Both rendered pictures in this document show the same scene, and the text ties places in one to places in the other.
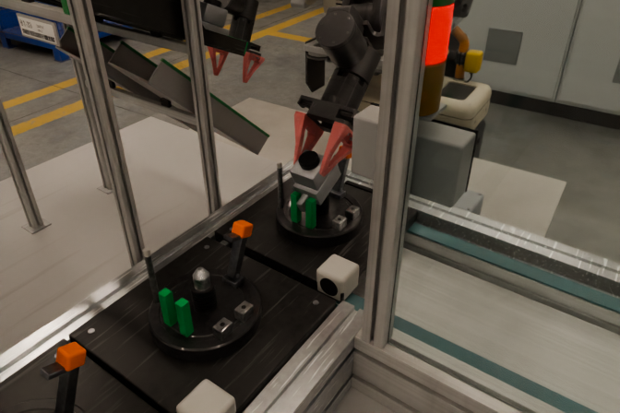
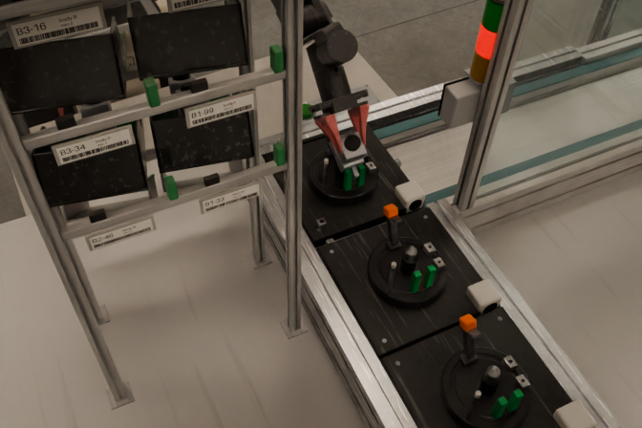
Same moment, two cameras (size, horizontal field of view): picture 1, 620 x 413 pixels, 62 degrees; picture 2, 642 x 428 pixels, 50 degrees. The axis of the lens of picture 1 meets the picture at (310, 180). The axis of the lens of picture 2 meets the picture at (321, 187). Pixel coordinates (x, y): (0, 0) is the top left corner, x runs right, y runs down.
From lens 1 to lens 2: 1.03 m
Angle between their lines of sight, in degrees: 49
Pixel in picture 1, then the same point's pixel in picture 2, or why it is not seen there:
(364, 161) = (460, 117)
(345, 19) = (345, 35)
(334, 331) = (446, 221)
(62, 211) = not seen: hidden behind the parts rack
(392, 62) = (505, 65)
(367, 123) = (466, 97)
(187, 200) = (177, 260)
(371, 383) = not seen: hidden behind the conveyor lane
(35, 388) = (421, 379)
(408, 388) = (486, 214)
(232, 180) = (171, 215)
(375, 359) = (469, 214)
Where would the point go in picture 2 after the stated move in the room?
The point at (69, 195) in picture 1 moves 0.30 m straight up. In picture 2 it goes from (81, 356) to (33, 258)
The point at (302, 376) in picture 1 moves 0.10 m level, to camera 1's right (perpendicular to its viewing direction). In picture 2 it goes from (470, 250) to (488, 214)
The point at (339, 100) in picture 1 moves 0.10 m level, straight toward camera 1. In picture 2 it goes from (346, 90) to (394, 111)
